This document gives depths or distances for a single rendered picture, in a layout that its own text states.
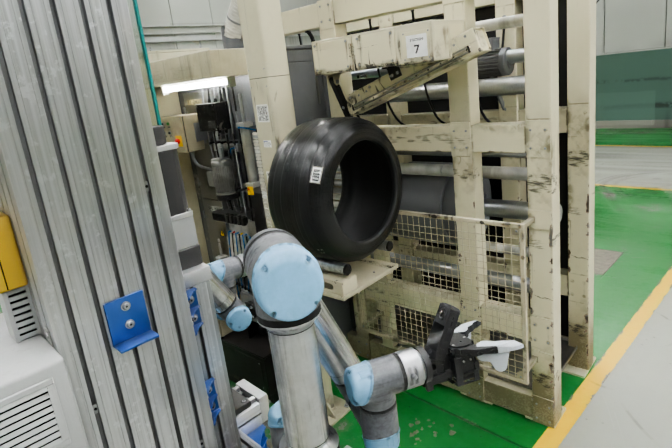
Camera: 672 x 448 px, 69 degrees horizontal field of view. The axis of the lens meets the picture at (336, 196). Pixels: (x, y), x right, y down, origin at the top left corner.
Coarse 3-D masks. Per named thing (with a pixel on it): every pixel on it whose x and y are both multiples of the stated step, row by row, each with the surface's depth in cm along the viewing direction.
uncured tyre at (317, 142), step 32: (320, 128) 184; (352, 128) 185; (288, 160) 182; (320, 160) 175; (352, 160) 225; (384, 160) 216; (288, 192) 180; (320, 192) 174; (352, 192) 228; (384, 192) 220; (288, 224) 185; (320, 224) 177; (352, 224) 224; (384, 224) 205; (320, 256) 192; (352, 256) 191
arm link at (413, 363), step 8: (400, 352) 99; (408, 352) 98; (416, 352) 98; (408, 360) 97; (416, 360) 97; (408, 368) 96; (416, 368) 96; (424, 368) 97; (408, 376) 95; (416, 376) 95; (424, 376) 97; (408, 384) 96; (416, 384) 97
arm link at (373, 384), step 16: (352, 368) 96; (368, 368) 95; (384, 368) 95; (400, 368) 96; (352, 384) 93; (368, 384) 93; (384, 384) 94; (400, 384) 95; (352, 400) 95; (368, 400) 93; (384, 400) 95
